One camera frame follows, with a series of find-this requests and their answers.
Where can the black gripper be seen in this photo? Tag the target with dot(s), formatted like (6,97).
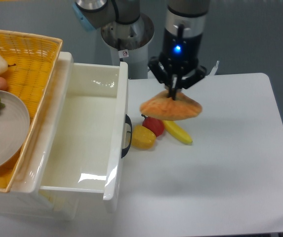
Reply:
(179,56)

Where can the orange triangle bread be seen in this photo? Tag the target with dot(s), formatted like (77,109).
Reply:
(165,108)

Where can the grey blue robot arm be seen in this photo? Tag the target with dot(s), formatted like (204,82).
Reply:
(182,16)

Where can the open upper white drawer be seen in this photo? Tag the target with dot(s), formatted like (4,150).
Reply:
(86,153)

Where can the yellow toy banana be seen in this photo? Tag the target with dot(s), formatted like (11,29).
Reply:
(177,132)

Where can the red toy bell pepper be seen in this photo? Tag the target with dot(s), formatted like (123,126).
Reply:
(153,124)

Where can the yellow toy bell pepper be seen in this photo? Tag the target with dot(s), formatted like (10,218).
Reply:
(142,137)

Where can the yellow wicker basket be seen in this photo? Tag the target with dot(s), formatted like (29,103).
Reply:
(35,57)

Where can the grey round plate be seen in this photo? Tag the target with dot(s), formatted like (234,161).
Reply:
(14,125)

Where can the white metal table bracket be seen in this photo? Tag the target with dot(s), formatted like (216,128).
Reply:
(214,69)

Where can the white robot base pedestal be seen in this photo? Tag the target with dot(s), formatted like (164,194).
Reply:
(129,43)

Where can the black drawer handle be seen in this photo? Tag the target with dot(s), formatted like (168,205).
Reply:
(127,136)

